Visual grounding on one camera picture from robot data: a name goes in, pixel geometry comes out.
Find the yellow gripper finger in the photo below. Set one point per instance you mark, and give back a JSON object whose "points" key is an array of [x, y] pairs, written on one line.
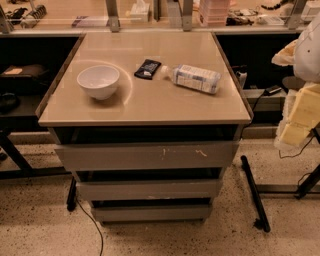
{"points": [[301, 113]]}

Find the grey drawer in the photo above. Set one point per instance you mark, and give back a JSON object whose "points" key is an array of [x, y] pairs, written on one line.
{"points": [[149, 190], [151, 213], [142, 156]]}

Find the grey drawer cabinet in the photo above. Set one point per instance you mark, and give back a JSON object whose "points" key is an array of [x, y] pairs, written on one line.
{"points": [[145, 111]]}

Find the black power adapter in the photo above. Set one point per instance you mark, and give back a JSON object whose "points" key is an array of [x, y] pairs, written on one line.
{"points": [[272, 90]]}

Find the black table leg right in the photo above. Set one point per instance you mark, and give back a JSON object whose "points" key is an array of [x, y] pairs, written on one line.
{"points": [[309, 186]]}

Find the black table leg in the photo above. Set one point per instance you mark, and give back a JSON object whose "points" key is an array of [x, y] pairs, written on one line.
{"points": [[309, 186], [26, 170]]}

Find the clear plastic water bottle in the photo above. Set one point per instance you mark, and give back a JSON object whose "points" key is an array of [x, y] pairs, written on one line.
{"points": [[194, 78]]}

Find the pink stacked trays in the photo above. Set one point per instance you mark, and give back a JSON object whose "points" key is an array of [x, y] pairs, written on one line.
{"points": [[213, 12]]}

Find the black snack packet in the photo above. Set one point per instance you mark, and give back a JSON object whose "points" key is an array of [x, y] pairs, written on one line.
{"points": [[147, 69]]}

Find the white tissue box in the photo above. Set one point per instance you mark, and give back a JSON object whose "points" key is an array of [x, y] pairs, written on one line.
{"points": [[140, 11]]}

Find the white ceramic bowl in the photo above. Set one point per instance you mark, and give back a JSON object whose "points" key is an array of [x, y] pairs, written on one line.
{"points": [[99, 82]]}

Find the black table leg left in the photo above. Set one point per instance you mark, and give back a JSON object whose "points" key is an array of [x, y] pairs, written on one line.
{"points": [[26, 170]]}

